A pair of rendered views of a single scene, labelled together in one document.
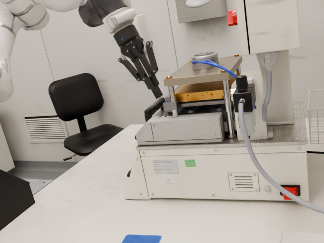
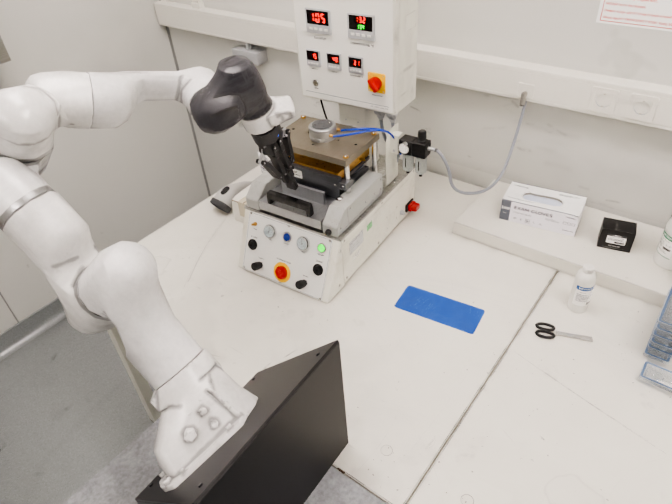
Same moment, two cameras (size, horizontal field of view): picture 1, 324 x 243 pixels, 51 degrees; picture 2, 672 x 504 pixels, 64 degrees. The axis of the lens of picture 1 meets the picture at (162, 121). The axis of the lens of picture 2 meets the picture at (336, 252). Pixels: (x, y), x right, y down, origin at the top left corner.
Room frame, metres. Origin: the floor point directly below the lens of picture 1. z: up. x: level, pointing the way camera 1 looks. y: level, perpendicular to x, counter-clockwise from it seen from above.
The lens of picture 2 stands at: (0.67, 1.21, 1.83)
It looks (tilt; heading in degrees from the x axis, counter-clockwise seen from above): 39 degrees down; 284
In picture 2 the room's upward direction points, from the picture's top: 5 degrees counter-clockwise
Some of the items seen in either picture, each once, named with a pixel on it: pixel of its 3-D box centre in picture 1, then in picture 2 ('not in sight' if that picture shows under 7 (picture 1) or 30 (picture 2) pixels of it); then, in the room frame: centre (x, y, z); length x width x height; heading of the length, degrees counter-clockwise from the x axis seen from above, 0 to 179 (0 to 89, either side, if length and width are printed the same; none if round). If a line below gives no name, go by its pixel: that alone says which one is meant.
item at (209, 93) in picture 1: (207, 81); (326, 150); (1.01, -0.15, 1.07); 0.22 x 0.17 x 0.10; 157
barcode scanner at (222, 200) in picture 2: not in sight; (235, 192); (1.40, -0.33, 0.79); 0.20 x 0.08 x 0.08; 63
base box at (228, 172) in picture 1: (214, 153); (333, 216); (1.00, -0.14, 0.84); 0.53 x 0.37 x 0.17; 67
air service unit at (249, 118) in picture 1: (243, 104); (412, 152); (0.76, -0.19, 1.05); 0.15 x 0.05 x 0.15; 157
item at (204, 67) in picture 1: (216, 74); (335, 141); (0.99, -0.18, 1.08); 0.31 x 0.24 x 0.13; 157
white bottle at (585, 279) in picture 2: not in sight; (582, 287); (0.29, 0.09, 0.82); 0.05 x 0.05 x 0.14
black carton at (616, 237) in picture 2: not in sight; (616, 234); (0.17, -0.14, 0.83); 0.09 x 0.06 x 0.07; 165
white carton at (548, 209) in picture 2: not in sight; (542, 207); (0.36, -0.26, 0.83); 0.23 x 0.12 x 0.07; 161
